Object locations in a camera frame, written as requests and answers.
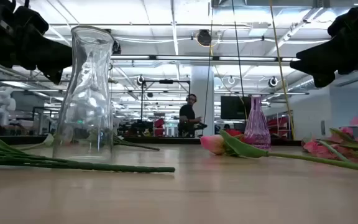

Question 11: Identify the black metal table frame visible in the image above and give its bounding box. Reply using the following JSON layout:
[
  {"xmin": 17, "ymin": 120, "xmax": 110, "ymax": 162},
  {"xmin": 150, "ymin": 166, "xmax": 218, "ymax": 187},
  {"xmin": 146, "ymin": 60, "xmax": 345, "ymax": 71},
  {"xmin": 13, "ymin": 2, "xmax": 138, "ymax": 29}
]
[{"xmin": 0, "ymin": 135, "xmax": 303, "ymax": 146}]

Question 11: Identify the black hanging cable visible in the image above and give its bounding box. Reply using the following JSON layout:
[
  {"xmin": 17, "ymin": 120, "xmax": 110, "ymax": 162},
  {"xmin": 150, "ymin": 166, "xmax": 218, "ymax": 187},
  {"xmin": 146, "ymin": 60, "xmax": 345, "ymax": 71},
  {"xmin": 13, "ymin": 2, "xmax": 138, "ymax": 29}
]
[
  {"xmin": 230, "ymin": 0, "xmax": 249, "ymax": 121},
  {"xmin": 201, "ymin": 0, "xmax": 214, "ymax": 137}
]

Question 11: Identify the red cabinet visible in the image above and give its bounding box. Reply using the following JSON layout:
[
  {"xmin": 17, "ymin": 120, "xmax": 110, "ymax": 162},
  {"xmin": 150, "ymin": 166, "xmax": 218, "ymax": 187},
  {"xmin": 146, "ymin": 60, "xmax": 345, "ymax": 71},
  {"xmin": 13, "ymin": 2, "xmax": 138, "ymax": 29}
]
[{"xmin": 153, "ymin": 117, "xmax": 167, "ymax": 137}]

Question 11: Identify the long ceiling light bar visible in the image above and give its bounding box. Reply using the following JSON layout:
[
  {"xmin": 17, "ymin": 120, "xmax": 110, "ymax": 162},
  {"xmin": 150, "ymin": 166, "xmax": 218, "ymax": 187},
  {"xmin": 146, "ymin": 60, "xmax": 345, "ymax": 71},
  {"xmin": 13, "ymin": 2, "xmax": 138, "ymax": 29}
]
[{"xmin": 110, "ymin": 54, "xmax": 301, "ymax": 62}]

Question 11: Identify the black metal rig frame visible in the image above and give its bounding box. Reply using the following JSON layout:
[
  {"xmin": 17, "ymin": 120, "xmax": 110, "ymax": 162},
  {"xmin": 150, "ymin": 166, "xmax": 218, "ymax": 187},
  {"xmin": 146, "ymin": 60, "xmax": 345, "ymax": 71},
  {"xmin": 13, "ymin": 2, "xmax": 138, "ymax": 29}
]
[{"xmin": 140, "ymin": 79, "xmax": 191, "ymax": 138}]

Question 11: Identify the person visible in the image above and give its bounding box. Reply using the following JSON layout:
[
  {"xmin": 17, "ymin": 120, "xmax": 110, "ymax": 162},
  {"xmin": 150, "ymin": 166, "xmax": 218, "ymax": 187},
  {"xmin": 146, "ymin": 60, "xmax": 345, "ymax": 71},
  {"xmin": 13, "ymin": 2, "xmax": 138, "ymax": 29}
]
[{"xmin": 178, "ymin": 93, "xmax": 208, "ymax": 138}]

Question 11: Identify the white square pillar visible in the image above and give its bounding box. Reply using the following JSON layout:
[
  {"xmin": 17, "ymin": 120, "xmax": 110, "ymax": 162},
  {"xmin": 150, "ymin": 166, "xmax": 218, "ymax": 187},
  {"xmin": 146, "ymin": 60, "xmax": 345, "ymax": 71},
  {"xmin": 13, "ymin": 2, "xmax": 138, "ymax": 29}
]
[{"xmin": 190, "ymin": 65, "xmax": 216, "ymax": 137}]

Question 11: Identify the pink tulip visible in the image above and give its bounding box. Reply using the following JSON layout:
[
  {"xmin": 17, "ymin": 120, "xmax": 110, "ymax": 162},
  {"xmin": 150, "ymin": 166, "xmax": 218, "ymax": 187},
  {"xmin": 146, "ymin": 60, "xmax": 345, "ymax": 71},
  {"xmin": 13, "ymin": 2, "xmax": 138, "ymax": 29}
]
[{"xmin": 200, "ymin": 129, "xmax": 358, "ymax": 175}]

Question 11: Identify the clear glass vase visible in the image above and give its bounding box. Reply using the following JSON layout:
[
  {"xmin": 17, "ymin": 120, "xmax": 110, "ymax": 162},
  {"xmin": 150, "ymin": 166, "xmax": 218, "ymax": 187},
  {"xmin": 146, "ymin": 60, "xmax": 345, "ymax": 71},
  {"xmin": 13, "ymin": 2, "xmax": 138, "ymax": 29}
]
[{"xmin": 52, "ymin": 25, "xmax": 115, "ymax": 162}]

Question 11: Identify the yellow hanging cable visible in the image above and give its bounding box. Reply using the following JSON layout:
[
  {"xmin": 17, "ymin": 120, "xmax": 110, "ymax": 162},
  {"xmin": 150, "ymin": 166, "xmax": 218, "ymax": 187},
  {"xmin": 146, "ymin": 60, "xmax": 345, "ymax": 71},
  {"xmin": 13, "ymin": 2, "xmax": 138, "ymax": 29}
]
[{"xmin": 268, "ymin": 0, "xmax": 296, "ymax": 141}]

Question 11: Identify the black screen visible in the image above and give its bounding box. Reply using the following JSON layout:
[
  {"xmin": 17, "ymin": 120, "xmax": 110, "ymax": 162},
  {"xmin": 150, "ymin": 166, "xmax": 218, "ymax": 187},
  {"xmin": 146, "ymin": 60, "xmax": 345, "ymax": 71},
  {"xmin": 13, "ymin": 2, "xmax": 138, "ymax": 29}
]
[{"xmin": 220, "ymin": 95, "xmax": 249, "ymax": 121}]

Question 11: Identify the purple glass vase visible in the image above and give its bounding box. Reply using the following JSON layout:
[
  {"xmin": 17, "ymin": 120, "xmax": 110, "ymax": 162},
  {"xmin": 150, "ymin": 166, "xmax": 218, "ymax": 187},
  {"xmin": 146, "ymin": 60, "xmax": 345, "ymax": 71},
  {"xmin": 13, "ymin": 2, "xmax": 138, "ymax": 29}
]
[{"xmin": 243, "ymin": 95, "xmax": 272, "ymax": 151}]

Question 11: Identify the pink flower bunch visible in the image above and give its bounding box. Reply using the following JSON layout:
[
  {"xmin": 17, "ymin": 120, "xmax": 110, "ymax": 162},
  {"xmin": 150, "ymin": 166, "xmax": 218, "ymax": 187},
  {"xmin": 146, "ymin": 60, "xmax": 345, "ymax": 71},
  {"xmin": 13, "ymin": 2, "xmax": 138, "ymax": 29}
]
[{"xmin": 301, "ymin": 116, "xmax": 358, "ymax": 164}]

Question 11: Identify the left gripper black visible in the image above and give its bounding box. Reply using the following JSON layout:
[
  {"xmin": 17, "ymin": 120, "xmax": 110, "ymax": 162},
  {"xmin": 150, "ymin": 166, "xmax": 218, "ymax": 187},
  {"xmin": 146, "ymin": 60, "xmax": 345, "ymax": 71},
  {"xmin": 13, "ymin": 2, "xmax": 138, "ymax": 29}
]
[{"xmin": 0, "ymin": 0, "xmax": 73, "ymax": 85}]

